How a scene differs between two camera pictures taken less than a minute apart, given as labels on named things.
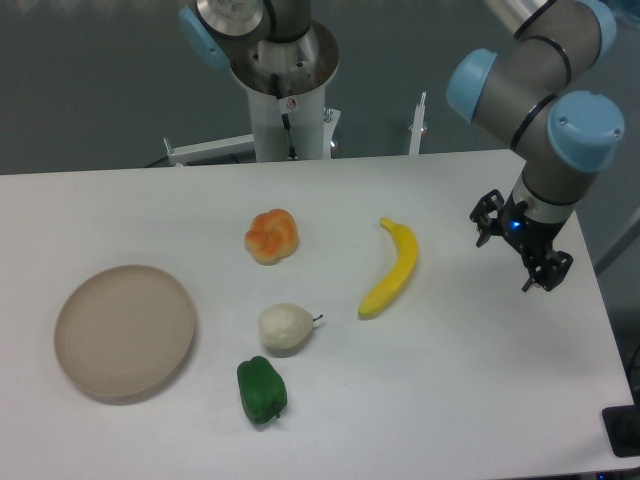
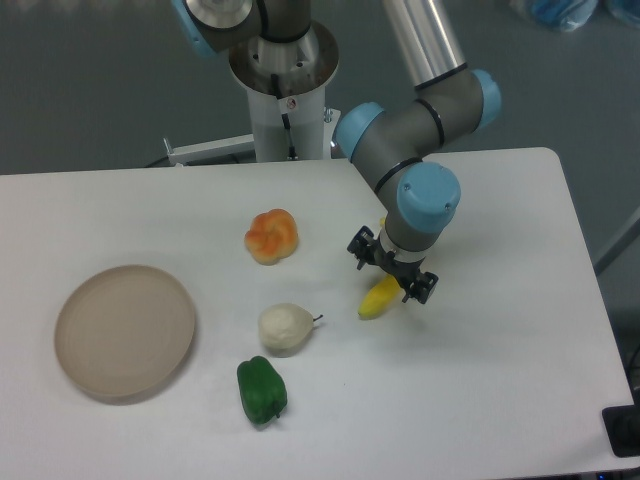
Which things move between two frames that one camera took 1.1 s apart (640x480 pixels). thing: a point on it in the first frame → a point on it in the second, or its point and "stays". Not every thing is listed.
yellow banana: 393,284 stays
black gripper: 534,237 → 365,247
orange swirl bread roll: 272,237 stays
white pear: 286,325 stays
